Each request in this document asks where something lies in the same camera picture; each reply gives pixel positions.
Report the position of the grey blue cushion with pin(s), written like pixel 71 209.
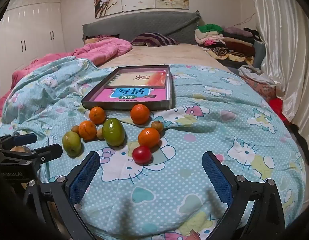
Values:
pixel 259 52

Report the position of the orange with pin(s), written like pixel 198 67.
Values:
pixel 97 115
pixel 149 137
pixel 140 114
pixel 87 130

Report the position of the pink book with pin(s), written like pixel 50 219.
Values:
pixel 112 96

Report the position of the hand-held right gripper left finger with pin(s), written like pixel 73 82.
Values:
pixel 85 177

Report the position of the grey cardboard box tray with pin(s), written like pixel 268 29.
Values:
pixel 162 105

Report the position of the red cherry tomato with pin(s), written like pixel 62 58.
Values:
pixel 142 155

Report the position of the white crumpled cloth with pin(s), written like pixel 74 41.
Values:
pixel 254 74

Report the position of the beige and orange book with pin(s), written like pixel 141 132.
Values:
pixel 134 78

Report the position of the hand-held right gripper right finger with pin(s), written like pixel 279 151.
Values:
pixel 217 177

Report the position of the floral pillow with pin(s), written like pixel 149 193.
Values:
pixel 93 39

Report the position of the striped purple pillow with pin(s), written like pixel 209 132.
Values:
pixel 154 39

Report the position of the grey padded headboard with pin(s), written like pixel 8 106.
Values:
pixel 144 22

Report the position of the white wardrobe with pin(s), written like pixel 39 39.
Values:
pixel 32 25

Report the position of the pile of folded clothes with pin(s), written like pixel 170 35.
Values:
pixel 224 43

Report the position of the small brown longan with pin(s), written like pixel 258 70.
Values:
pixel 75 129
pixel 100 133
pixel 157 126

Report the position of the white satin curtain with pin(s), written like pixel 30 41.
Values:
pixel 284 42

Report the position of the tan bed sheet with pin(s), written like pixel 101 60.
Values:
pixel 157 55

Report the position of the pink quilt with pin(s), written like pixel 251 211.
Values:
pixel 104 48

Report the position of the red cloth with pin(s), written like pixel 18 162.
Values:
pixel 278 108

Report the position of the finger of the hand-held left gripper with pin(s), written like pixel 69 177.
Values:
pixel 50 151
pixel 25 138

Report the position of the green guava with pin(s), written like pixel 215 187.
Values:
pixel 72 143
pixel 114 132

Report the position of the blue cartoon cat blanket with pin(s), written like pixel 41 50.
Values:
pixel 194 135

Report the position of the black plush toy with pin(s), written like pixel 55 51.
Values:
pixel 252 33

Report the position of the green folded cloth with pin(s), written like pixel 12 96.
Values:
pixel 210 27

